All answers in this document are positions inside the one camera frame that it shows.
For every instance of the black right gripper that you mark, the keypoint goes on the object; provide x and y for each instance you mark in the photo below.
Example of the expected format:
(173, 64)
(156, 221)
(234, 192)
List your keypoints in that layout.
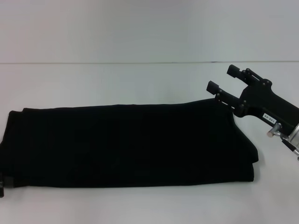
(264, 102)

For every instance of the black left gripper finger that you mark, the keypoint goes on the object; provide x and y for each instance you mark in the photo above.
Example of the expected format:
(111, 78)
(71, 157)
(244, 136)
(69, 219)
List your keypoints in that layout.
(5, 184)

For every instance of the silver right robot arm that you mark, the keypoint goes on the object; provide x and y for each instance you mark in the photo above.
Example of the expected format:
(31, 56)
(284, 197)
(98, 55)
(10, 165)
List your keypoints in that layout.
(295, 140)

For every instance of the black shirt with FREE print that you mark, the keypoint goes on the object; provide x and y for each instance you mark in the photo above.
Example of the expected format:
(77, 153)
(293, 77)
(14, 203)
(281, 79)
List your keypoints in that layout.
(116, 144)

